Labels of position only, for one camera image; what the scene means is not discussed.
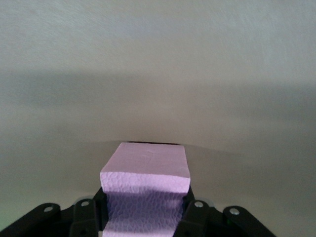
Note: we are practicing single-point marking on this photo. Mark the pink foam block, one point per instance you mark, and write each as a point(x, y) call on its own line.
point(148, 160)

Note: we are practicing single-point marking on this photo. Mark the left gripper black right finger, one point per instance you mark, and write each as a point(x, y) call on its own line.
point(200, 219)

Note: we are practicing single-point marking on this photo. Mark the brown table cover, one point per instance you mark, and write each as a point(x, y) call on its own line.
point(158, 74)

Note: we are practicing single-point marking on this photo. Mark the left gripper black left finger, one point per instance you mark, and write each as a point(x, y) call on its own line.
point(84, 217)

